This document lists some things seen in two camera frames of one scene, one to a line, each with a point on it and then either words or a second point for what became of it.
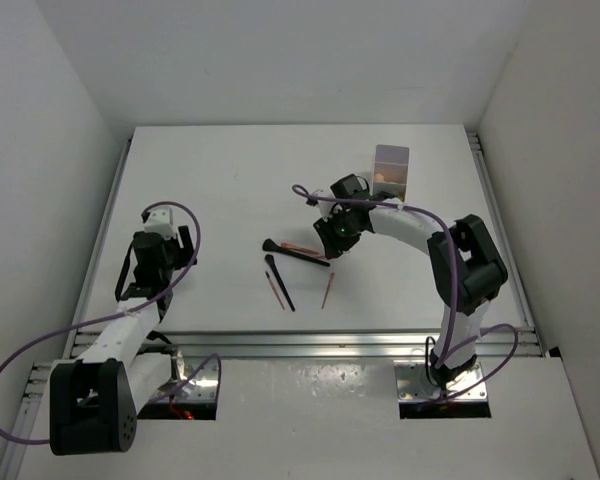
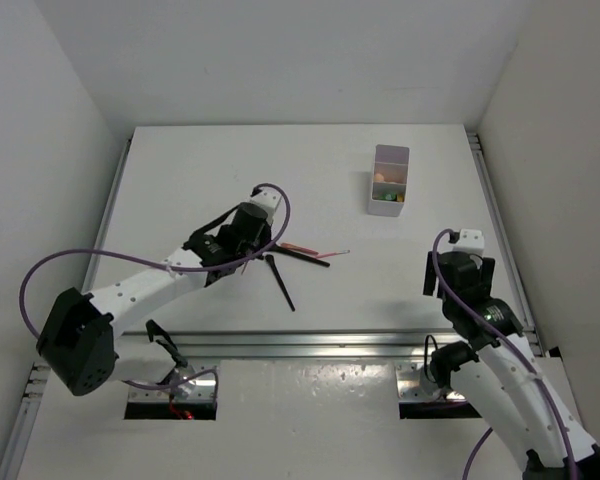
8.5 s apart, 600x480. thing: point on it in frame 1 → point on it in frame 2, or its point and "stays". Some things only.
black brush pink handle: [269, 259] stays
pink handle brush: [299, 248] stays
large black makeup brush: [269, 245] stays
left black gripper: [183, 253] → [264, 234]
